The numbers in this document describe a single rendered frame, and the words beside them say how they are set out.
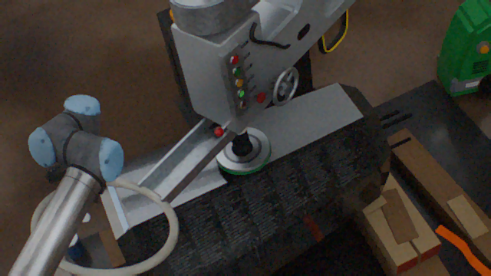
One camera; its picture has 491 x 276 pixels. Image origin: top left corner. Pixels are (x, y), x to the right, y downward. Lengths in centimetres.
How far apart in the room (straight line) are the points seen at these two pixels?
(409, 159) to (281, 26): 141
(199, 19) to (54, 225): 84
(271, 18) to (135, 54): 225
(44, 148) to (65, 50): 323
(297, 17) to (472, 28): 152
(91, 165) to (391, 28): 317
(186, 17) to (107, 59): 256
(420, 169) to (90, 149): 227
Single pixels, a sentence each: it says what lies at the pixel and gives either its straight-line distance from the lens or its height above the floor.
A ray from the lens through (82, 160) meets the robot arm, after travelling 141.
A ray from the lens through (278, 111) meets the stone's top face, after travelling 272.
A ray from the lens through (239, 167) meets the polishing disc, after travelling 249.
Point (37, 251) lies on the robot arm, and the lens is 135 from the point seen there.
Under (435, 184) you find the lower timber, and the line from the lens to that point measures 335.
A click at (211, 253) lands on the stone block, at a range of 255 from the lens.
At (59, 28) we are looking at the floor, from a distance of 493.
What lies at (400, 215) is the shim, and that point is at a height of 24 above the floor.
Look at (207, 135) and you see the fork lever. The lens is 236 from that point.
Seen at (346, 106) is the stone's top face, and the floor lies 80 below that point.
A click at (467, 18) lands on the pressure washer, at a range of 365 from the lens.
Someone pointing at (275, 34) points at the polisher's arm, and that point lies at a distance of 223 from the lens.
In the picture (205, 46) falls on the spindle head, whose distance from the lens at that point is 202.
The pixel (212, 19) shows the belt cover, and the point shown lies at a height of 161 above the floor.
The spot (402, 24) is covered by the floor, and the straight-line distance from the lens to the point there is 436.
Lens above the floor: 282
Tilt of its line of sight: 49 degrees down
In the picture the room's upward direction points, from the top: 12 degrees counter-clockwise
